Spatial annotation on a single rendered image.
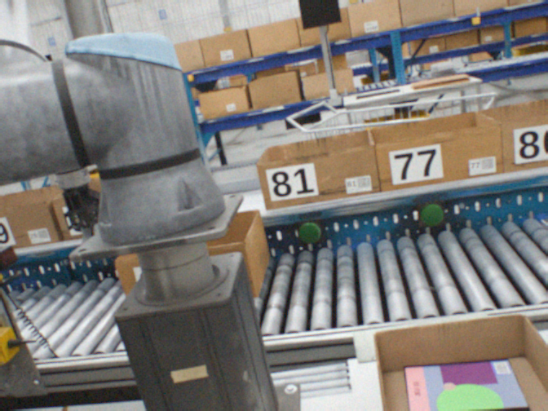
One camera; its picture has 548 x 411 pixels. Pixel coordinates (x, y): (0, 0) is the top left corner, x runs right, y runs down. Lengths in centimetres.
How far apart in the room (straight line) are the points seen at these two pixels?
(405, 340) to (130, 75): 68
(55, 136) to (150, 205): 15
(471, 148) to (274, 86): 442
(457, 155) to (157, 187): 118
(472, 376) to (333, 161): 89
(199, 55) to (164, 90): 565
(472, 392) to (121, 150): 69
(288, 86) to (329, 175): 430
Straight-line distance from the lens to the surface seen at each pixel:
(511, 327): 105
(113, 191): 72
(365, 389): 103
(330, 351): 123
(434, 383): 98
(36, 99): 70
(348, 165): 166
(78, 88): 70
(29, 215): 204
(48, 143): 70
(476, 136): 170
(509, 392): 96
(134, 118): 69
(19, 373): 152
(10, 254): 132
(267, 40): 619
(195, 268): 76
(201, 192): 71
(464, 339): 104
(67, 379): 147
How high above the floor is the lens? 139
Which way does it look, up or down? 17 degrees down
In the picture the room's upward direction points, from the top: 12 degrees counter-clockwise
